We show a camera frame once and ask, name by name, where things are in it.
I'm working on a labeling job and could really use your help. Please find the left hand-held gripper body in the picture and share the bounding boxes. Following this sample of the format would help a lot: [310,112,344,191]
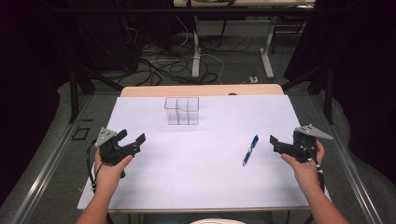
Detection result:
[94,127,141,166]

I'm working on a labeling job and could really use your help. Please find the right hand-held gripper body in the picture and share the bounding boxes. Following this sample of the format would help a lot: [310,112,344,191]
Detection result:
[273,123,334,164]

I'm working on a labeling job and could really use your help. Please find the person's left hand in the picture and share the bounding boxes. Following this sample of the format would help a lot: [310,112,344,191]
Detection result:
[93,148,134,196]

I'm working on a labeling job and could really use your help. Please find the person's right hand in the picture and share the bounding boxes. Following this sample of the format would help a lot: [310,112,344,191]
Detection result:
[280,140,327,194]

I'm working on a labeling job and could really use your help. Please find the blue pen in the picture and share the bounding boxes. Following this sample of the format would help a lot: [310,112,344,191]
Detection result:
[242,133,260,167]

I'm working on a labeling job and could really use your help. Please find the clear acrylic organizer box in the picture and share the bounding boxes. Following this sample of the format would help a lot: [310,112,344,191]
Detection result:
[163,96,201,126]

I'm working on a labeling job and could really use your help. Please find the black metal stand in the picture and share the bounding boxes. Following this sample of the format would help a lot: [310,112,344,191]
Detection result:
[281,63,335,126]
[68,63,125,124]

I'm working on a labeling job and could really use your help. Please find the white table cover sheet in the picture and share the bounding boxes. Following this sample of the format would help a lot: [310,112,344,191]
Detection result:
[77,94,332,213]

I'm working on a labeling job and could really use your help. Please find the dark curtain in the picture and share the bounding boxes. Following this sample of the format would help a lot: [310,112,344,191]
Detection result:
[284,0,396,185]
[0,0,78,206]

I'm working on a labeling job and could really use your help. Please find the person's white clothing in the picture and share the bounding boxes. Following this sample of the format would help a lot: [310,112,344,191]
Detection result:
[190,217,248,224]

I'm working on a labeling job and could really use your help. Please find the white desk with metal legs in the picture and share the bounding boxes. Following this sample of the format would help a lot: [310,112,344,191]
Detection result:
[172,0,317,80]

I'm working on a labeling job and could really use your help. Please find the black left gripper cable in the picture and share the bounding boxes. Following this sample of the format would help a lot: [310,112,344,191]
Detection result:
[86,138,106,194]

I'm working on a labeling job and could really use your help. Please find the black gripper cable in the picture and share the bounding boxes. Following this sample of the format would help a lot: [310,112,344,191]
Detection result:
[300,141,327,193]
[86,138,106,194]

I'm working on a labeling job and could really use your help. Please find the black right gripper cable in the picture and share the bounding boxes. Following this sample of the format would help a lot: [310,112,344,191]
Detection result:
[300,141,327,193]

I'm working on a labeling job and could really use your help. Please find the aluminium floor rail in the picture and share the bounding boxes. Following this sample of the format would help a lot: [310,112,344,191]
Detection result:
[8,94,95,224]
[311,94,385,224]

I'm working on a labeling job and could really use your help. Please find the tangle of black floor cables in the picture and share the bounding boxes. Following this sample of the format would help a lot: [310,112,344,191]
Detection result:
[115,31,254,88]

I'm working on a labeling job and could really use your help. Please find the white floor cable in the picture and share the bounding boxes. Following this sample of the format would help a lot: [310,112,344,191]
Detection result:
[174,15,226,86]

